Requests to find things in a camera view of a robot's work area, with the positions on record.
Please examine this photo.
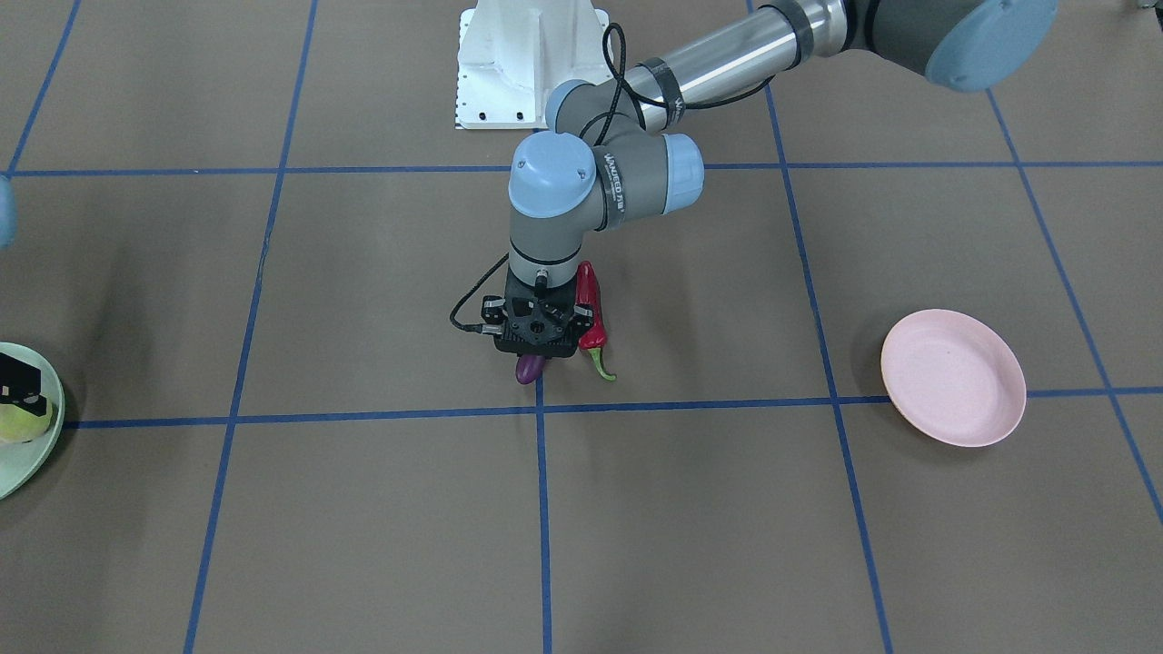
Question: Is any purple eggplant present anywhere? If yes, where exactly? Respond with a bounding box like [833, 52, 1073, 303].
[514, 353, 547, 385]

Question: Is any white camera stand column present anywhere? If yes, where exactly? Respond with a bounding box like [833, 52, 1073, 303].
[454, 1, 611, 130]

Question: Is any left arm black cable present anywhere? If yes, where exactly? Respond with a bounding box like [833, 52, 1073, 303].
[449, 22, 773, 333]

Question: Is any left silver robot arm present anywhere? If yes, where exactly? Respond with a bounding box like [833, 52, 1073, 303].
[465, 1, 1058, 358]

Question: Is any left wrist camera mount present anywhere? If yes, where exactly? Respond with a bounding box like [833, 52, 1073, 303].
[479, 296, 508, 332]

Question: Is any green plate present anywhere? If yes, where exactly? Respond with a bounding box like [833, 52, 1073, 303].
[1, 342, 67, 498]

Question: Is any yellow pink peach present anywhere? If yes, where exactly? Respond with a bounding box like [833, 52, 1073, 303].
[1, 404, 55, 445]

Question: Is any pink plate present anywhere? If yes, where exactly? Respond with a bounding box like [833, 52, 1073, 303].
[880, 310, 1029, 448]

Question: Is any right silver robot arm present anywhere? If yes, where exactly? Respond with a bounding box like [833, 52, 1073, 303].
[1, 176, 49, 419]

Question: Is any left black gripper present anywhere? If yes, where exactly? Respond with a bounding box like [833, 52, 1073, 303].
[494, 289, 579, 357]

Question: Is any red chili pepper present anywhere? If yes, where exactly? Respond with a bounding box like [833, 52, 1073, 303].
[576, 261, 616, 382]

